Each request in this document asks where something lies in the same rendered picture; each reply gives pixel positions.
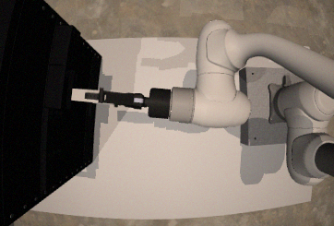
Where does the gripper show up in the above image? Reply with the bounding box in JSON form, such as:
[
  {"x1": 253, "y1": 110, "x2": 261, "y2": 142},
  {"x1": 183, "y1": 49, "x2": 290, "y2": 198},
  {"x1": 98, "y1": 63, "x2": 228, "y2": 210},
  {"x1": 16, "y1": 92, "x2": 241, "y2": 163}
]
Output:
[{"x1": 71, "y1": 88, "x2": 171, "y2": 119}]

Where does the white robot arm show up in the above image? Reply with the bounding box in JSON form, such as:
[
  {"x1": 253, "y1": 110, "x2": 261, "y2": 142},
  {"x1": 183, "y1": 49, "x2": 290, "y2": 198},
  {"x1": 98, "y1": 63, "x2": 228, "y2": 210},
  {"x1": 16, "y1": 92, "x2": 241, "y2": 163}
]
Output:
[{"x1": 169, "y1": 19, "x2": 334, "y2": 185}]

